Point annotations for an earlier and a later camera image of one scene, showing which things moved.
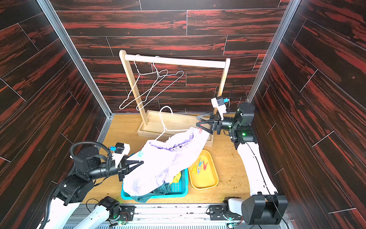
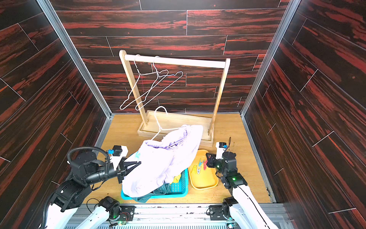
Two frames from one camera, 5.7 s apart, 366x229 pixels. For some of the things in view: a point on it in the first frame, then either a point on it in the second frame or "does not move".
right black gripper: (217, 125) to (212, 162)
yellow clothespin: (194, 170) does not move
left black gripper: (124, 168) does not move
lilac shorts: (163, 161) does not move
